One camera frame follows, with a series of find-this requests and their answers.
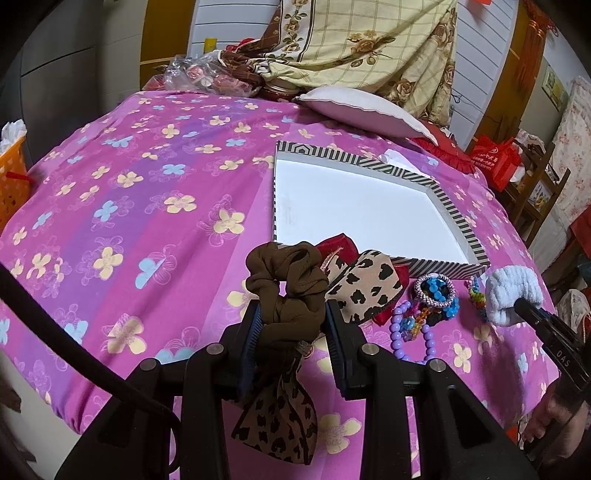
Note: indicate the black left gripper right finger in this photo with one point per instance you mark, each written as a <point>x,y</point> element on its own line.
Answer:
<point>344,341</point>

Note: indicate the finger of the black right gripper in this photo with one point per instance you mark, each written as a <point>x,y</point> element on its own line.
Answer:
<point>569,353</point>

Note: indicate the striped white tray box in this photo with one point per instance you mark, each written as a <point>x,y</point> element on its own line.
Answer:
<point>319,193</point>

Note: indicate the wooden chair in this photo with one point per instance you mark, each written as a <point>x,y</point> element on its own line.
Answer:
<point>529,201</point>

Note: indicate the yellow floral quilt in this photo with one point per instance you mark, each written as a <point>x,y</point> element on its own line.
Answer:
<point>403,51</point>

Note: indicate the white fluffy scrunchie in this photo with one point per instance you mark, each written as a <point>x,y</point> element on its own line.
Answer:
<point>504,287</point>

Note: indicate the pink floral bedsheet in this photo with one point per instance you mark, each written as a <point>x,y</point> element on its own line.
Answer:
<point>135,244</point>

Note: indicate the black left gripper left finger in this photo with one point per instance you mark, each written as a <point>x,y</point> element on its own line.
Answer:
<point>240,341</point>

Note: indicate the white pink pillow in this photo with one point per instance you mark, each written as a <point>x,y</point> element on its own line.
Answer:
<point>365,111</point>

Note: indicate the clear plastic bag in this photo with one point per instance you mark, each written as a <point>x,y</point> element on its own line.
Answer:
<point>213,73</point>

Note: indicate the red hair bow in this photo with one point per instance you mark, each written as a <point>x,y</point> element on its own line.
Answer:
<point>341,251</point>

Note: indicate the red chinese knot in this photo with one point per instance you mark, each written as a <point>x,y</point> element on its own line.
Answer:
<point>539,24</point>

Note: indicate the red fringed cushion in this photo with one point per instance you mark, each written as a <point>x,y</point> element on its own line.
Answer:
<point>446,149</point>

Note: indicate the brown leopard bow scrunchie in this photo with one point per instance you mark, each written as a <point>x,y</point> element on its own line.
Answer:
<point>292,284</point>

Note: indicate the red gift bag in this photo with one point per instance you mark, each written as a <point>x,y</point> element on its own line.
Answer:
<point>498,161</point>

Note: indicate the orange plastic basket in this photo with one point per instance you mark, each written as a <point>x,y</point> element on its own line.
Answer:
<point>14,181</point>

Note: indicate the white folded paper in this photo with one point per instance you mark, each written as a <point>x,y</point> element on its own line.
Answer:
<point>397,159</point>

